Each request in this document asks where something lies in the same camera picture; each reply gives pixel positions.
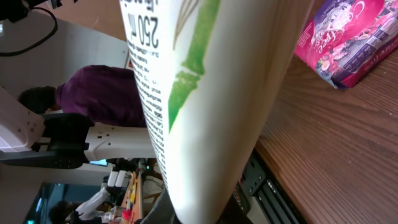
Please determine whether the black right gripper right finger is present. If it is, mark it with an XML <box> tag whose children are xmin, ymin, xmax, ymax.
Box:
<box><xmin>216</xmin><ymin>198</ymin><xmax>252</xmax><ymax>224</ymax></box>

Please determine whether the person in purple shirt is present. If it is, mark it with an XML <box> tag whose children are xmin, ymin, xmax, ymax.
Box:
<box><xmin>18</xmin><ymin>65</ymin><xmax>146</xmax><ymax>128</ymax></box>

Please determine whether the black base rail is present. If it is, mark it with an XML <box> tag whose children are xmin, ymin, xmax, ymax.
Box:
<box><xmin>229</xmin><ymin>149</ymin><xmax>308</xmax><ymax>224</ymax></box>

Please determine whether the white bamboo print tube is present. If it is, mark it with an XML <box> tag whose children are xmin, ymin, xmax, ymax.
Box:
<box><xmin>120</xmin><ymin>0</ymin><xmax>313</xmax><ymax>223</ymax></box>

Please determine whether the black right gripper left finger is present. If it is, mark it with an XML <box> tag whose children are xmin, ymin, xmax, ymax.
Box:
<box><xmin>141</xmin><ymin>189</ymin><xmax>181</xmax><ymax>224</ymax></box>

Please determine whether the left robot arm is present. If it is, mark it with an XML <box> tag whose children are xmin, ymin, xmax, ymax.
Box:
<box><xmin>1</xmin><ymin>89</ymin><xmax>155</xmax><ymax>169</ymax></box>

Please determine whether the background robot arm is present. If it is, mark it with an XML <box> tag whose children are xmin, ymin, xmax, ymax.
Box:
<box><xmin>65</xmin><ymin>187</ymin><xmax>180</xmax><ymax>224</ymax></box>

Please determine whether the red purple pad pack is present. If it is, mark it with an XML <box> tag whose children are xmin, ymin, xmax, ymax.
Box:
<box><xmin>295</xmin><ymin>0</ymin><xmax>397</xmax><ymax>89</ymax></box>

